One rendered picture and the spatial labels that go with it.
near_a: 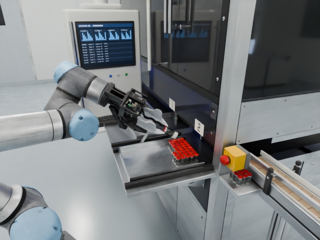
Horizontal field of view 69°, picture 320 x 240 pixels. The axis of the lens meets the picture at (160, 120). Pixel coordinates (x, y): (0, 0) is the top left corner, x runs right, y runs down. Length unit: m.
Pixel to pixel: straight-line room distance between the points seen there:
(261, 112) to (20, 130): 0.85
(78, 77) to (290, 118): 0.89
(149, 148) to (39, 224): 0.67
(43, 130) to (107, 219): 1.60
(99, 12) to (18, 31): 4.73
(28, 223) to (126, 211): 1.46
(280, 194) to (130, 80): 1.29
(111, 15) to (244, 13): 1.06
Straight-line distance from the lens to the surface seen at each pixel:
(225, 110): 0.93
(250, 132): 1.05
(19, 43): 6.37
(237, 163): 0.95
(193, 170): 1.04
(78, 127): 0.58
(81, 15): 1.69
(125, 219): 2.08
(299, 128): 1.25
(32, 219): 0.75
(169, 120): 1.54
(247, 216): 1.38
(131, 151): 1.20
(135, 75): 1.83
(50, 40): 6.29
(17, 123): 0.57
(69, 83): 0.72
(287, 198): 0.96
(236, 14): 0.87
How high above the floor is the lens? 1.51
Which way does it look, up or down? 24 degrees down
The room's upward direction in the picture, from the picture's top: straight up
